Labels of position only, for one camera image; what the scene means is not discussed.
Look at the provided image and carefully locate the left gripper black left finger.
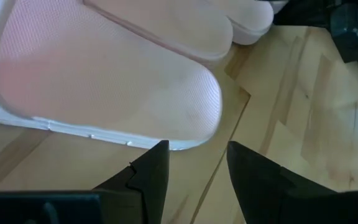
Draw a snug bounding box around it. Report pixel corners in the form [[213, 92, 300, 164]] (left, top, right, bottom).
[[93, 139, 171, 224]]

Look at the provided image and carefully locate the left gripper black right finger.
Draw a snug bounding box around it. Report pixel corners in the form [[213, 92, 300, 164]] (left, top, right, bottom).
[[226, 140, 342, 224]]

